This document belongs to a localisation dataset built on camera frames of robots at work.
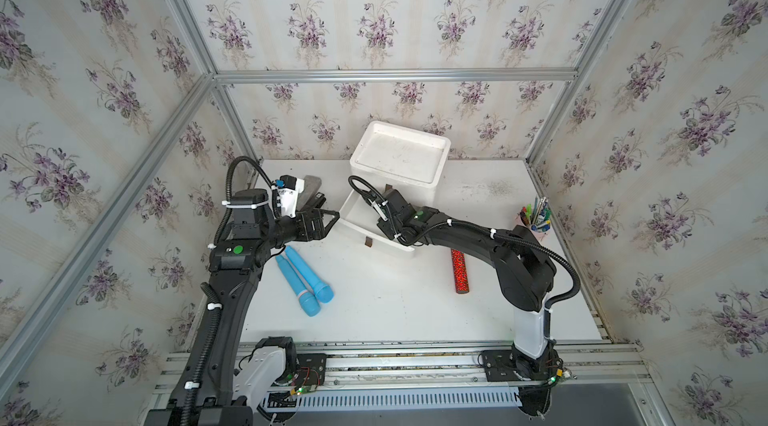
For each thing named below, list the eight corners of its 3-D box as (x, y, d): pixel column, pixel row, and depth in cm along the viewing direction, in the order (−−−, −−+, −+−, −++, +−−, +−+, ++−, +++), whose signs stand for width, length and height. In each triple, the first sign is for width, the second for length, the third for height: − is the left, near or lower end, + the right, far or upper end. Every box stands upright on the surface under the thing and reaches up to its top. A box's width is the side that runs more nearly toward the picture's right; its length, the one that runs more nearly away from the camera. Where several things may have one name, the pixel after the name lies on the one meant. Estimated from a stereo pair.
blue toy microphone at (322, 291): (280, 258, 95) (277, 252, 92) (291, 249, 97) (289, 243, 94) (325, 306, 85) (323, 302, 82) (336, 296, 87) (334, 291, 84)
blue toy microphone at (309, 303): (310, 321, 81) (308, 318, 79) (271, 265, 92) (269, 262, 90) (324, 309, 83) (323, 306, 82) (285, 256, 94) (283, 252, 92)
